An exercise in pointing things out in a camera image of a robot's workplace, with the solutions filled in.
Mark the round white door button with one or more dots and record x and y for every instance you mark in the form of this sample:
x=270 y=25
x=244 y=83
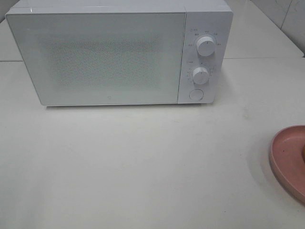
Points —
x=196 y=95

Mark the white microwave door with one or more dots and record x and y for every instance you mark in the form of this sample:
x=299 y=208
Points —
x=96 y=59

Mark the pink round plate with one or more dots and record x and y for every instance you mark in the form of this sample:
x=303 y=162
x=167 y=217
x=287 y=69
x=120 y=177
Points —
x=286 y=160

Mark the burger with lettuce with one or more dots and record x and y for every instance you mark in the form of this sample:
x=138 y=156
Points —
x=303 y=154

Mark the lower white timer knob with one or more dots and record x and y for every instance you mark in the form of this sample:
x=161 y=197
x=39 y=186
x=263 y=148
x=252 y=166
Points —
x=200 y=75

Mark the white microwave oven body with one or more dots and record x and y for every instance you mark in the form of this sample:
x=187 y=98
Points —
x=202 y=17

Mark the upper white power knob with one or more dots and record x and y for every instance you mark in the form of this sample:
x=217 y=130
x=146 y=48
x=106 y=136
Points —
x=206 y=45

